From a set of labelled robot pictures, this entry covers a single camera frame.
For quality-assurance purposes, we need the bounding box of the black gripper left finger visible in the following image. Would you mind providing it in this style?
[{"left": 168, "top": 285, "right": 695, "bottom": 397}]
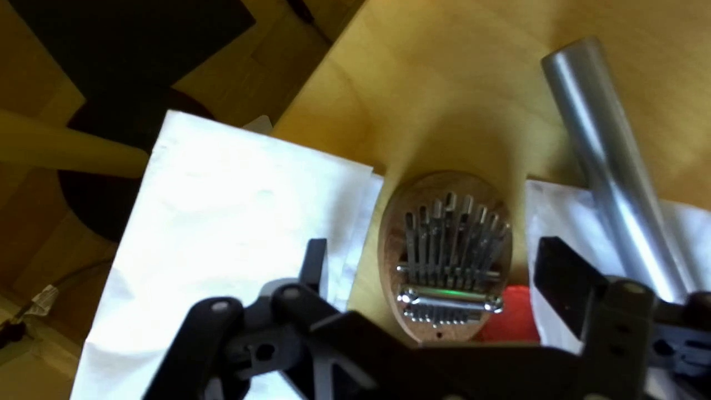
[{"left": 143, "top": 237, "right": 352, "bottom": 400}]

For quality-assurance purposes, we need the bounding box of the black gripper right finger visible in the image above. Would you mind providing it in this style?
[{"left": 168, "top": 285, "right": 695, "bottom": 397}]
[{"left": 533, "top": 234, "right": 711, "bottom": 400}]

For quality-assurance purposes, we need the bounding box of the wooden oval kalimba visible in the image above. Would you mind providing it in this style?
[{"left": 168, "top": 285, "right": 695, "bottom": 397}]
[{"left": 376, "top": 172, "right": 538, "bottom": 348}]

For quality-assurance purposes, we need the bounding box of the white crumpled paper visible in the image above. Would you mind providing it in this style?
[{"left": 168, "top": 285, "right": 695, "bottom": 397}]
[
  {"left": 522, "top": 175, "right": 711, "bottom": 400},
  {"left": 69, "top": 109, "right": 386, "bottom": 400}
]

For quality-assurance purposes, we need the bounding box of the silver metal cylinder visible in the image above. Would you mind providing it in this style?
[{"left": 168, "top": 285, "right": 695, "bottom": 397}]
[{"left": 539, "top": 39, "right": 704, "bottom": 304}]

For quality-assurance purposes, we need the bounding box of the black round stand base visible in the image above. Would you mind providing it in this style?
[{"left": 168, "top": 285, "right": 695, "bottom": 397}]
[{"left": 55, "top": 87, "right": 218, "bottom": 245}]

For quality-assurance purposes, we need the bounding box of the dark floor mat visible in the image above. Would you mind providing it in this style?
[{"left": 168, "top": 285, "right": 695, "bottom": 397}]
[{"left": 7, "top": 0, "right": 258, "bottom": 121}]

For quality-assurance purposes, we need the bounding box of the white cable tag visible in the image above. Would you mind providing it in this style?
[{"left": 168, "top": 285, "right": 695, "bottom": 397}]
[{"left": 20, "top": 283, "right": 63, "bottom": 323}]

